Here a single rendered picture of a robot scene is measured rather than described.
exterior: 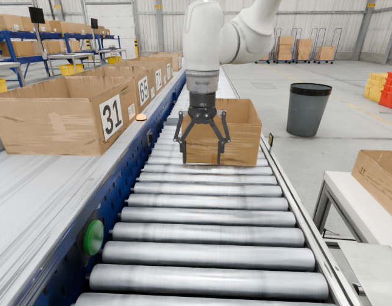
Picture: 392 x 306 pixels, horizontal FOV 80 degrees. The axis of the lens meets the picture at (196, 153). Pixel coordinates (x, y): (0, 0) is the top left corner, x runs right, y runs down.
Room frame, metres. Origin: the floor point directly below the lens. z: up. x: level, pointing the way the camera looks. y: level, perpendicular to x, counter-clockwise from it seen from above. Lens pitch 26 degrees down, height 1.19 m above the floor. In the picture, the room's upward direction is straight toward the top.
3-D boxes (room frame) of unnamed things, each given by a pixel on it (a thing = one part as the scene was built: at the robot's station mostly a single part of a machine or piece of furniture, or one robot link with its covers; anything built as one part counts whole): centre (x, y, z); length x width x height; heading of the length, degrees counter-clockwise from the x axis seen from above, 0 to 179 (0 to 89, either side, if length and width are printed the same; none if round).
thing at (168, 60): (1.99, 0.36, 0.96); 0.39 x 0.29 x 0.17; 178
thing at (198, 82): (0.66, -0.02, 1.09); 0.09 x 0.09 x 0.06
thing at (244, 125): (0.99, -0.11, 0.83); 0.39 x 0.29 x 0.17; 174
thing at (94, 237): (0.36, 0.21, 0.81); 0.07 x 0.01 x 0.07; 177
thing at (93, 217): (0.36, 0.22, 0.81); 0.09 x 0.01 x 0.09; 177
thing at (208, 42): (0.66, -0.03, 1.19); 0.13 x 0.11 x 0.16; 125
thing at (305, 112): (3.12, -1.51, 0.32); 0.50 x 0.50 x 0.64
